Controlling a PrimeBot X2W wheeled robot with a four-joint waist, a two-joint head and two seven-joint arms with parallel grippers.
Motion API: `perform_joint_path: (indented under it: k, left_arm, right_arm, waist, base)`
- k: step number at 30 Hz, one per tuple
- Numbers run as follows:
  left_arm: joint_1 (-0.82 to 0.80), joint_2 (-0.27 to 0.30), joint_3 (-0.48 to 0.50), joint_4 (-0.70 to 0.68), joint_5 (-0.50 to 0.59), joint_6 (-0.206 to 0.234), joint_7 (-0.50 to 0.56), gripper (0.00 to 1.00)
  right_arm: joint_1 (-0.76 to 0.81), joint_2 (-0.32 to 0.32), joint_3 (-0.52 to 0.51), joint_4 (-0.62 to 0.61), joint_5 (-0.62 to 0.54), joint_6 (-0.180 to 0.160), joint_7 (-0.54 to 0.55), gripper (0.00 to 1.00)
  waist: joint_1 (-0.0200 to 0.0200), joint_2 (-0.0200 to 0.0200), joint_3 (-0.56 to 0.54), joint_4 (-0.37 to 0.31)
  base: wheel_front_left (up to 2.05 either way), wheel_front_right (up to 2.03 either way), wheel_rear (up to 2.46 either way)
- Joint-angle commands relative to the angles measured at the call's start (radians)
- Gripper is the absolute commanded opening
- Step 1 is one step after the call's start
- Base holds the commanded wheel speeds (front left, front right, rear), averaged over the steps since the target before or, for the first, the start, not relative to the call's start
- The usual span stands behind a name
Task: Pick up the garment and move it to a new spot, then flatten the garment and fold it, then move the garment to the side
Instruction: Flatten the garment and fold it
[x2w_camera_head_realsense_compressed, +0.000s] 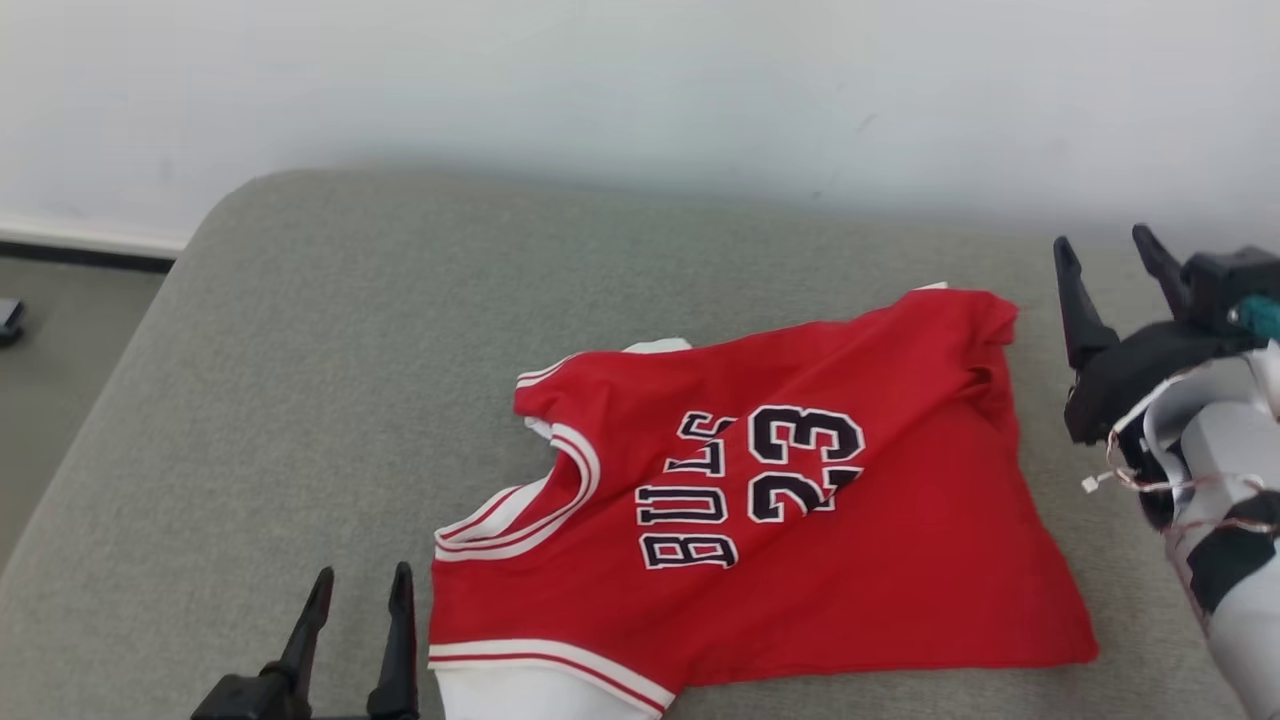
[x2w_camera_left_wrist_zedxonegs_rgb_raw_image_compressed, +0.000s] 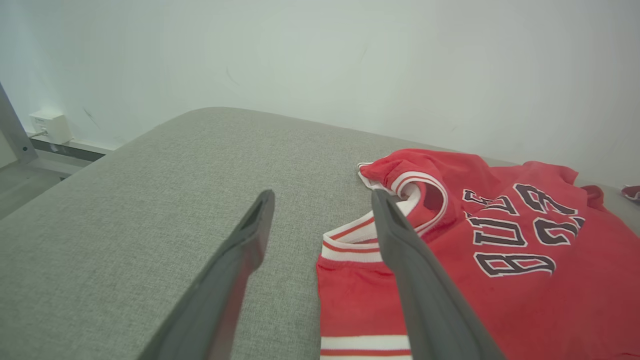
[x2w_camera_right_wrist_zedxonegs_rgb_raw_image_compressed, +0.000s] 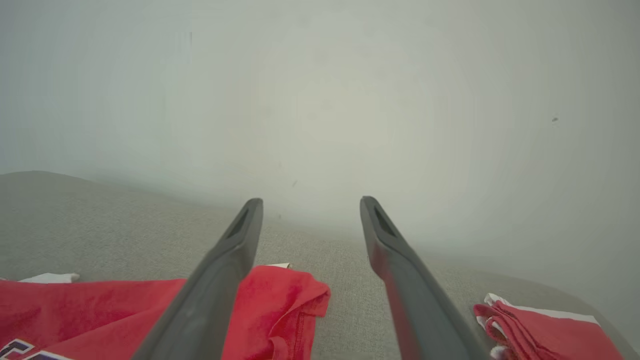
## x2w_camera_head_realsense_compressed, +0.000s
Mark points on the grey fabric sofa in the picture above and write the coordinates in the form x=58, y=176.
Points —
x=300, y=350

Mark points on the red Bulls 23 jersey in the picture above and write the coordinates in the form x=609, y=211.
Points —
x=900, y=560

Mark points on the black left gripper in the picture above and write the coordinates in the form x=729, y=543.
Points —
x=245, y=700

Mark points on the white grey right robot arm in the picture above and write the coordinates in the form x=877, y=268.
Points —
x=1230, y=440

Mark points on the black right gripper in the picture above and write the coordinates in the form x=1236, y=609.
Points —
x=1130, y=375

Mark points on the white and black baseboard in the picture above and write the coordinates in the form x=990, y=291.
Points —
x=80, y=238

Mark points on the small dark grey object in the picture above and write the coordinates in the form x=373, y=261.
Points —
x=10, y=320

